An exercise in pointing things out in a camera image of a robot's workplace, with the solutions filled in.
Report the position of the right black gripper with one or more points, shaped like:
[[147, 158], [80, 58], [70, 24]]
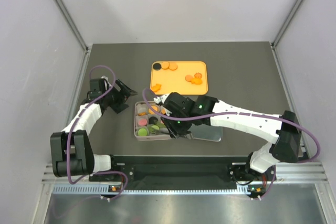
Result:
[[178, 131]]

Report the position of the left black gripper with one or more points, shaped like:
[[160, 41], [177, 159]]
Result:
[[127, 92]]

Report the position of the green cookie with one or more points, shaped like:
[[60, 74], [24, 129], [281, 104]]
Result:
[[154, 129], [142, 132]]

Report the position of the silver tin lid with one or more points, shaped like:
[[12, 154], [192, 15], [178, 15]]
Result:
[[207, 133]]

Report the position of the black sandwich cookie bottom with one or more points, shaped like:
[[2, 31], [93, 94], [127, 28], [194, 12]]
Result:
[[153, 120]]

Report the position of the black sandwich cookie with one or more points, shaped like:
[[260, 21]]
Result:
[[153, 120], [157, 66]]

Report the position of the tan dotted round cookie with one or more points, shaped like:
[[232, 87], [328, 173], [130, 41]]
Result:
[[153, 109]]

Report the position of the pink cookie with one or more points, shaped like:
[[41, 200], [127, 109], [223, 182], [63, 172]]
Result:
[[142, 122]]

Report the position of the metal tongs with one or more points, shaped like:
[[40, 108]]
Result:
[[164, 134]]

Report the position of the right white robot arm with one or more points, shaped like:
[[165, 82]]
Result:
[[283, 138]]

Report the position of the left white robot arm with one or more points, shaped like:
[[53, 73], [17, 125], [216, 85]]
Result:
[[71, 151]]

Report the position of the pink cookie tin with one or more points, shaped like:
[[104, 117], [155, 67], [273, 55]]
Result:
[[141, 134]]

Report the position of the orange fish cookie left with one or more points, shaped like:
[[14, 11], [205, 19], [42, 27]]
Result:
[[156, 87]]

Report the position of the orange fish cookie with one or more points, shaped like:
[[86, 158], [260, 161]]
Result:
[[156, 87], [196, 81]]

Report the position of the black sandwich cookie top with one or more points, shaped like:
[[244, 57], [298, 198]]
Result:
[[157, 66]]

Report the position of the orange fish cookie right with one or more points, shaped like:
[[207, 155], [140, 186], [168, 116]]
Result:
[[196, 81]]

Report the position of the yellow cookie tray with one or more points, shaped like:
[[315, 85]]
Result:
[[174, 81]]

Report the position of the orange flower cookie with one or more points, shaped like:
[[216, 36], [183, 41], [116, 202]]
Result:
[[198, 75]]

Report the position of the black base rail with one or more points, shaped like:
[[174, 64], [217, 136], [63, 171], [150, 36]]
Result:
[[185, 172]]

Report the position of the slotted cable duct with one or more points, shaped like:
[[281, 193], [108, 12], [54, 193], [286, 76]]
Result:
[[104, 189]]

